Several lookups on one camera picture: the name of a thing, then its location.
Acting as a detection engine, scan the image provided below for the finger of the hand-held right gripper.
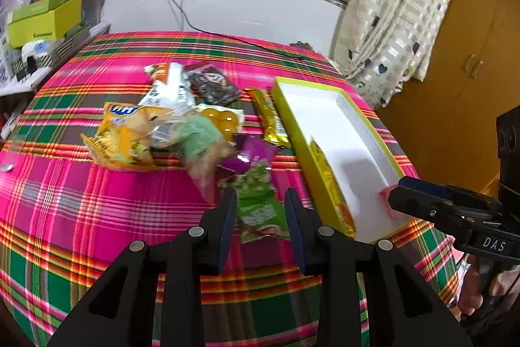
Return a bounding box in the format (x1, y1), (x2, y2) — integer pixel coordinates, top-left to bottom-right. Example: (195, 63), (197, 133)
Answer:
(399, 176), (505, 212)
(388, 186), (495, 239)

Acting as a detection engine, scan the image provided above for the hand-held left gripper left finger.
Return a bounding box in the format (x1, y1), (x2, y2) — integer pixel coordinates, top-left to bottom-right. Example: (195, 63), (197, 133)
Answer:
(46, 188), (238, 347)

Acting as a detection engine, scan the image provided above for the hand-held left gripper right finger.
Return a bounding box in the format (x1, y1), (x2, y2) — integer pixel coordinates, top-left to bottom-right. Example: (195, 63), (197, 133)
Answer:
(284, 188), (474, 347)

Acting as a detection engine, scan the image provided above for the small pink snack packet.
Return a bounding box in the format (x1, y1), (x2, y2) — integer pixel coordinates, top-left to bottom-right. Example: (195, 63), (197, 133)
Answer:
(379, 185), (403, 217)

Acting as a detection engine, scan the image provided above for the purple snack packet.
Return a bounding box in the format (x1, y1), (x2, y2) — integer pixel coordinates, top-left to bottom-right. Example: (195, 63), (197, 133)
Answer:
(218, 133), (278, 174)

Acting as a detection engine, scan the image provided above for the yellow-green cardboard box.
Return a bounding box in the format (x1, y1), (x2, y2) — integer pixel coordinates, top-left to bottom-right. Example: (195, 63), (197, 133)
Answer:
(270, 77), (407, 244)

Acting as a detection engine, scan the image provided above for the clear yellow jelly packet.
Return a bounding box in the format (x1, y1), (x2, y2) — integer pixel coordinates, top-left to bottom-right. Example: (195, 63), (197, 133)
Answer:
(198, 104), (244, 142)

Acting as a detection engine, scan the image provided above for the yellow chips packet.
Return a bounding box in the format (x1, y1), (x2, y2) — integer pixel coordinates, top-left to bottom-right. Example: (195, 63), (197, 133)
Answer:
(80, 101), (173, 171)

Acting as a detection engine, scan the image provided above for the person's right hand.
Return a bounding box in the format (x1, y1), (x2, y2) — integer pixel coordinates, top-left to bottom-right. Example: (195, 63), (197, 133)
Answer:
(457, 253), (487, 321)

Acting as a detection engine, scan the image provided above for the gold orange snack packet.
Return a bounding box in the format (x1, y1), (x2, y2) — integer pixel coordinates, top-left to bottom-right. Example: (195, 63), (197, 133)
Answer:
(309, 139), (357, 239)

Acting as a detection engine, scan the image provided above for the pale green snack packet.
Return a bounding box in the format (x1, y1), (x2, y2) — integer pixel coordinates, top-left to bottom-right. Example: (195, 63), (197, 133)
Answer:
(175, 114), (237, 205)

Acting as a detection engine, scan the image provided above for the pink green plaid tablecloth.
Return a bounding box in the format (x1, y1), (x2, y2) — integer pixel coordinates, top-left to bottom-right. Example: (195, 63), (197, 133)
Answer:
(0, 31), (462, 347)

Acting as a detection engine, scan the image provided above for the gold snack bar packet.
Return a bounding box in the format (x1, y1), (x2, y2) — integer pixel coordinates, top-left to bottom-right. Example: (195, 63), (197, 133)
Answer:
(246, 87), (292, 148)

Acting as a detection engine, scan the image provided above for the dark snack packet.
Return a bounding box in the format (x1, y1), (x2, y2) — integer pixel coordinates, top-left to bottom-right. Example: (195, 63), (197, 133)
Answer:
(189, 62), (241, 106)

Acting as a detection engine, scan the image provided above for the white orange snack packet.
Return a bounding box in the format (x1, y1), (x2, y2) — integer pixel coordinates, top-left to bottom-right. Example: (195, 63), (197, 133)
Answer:
(140, 61), (196, 116)

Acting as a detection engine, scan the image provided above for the wooden cabinet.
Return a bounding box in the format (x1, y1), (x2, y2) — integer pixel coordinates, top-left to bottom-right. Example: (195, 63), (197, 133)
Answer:
(376, 0), (520, 209)

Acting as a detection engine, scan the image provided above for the patterned white curtain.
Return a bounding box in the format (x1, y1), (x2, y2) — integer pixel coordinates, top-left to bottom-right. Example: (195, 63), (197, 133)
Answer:
(331, 0), (463, 109)

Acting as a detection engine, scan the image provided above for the grey basket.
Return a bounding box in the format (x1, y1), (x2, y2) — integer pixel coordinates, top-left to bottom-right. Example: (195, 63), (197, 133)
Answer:
(48, 23), (91, 66)

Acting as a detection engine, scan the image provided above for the white shelf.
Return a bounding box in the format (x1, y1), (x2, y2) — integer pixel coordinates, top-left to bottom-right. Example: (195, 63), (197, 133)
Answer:
(0, 22), (111, 96)

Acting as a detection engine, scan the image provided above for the white blue packet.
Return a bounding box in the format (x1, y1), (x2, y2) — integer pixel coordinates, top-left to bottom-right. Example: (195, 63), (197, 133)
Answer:
(21, 39), (53, 68)

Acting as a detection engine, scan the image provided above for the lime green storage box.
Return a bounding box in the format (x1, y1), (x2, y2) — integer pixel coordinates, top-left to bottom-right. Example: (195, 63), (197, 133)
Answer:
(6, 0), (83, 49)

